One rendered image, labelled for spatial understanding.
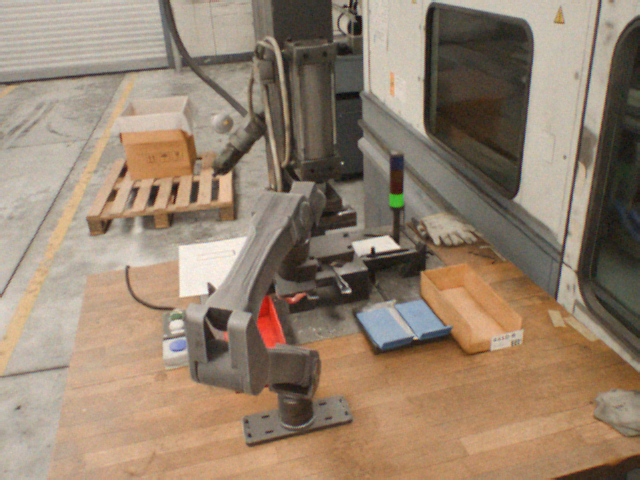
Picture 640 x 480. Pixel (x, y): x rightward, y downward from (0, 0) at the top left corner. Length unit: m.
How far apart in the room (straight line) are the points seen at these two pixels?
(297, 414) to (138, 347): 0.47
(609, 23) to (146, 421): 1.18
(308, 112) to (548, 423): 0.76
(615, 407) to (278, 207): 0.71
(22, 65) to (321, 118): 9.76
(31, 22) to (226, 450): 9.92
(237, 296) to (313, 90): 0.58
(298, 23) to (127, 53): 9.28
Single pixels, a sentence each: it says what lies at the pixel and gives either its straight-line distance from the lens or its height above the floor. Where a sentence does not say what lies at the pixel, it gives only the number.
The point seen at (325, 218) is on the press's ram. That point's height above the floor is 1.14.
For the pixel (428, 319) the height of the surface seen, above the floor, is 0.92.
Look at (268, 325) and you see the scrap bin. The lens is 1.37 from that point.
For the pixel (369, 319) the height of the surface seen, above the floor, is 0.92.
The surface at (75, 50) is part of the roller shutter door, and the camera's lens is 10.62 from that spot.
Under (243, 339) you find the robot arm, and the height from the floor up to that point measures 1.25.
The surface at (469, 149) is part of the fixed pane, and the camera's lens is 2.07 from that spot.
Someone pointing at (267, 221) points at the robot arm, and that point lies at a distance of 0.86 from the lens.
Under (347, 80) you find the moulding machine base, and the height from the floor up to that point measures 0.80.
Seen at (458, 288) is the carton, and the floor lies 0.90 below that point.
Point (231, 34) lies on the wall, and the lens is 10.48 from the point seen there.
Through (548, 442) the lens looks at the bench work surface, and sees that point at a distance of 1.13.
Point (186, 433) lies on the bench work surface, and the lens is 1.15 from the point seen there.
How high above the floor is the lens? 1.68
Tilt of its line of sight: 27 degrees down
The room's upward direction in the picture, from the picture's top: 3 degrees counter-clockwise
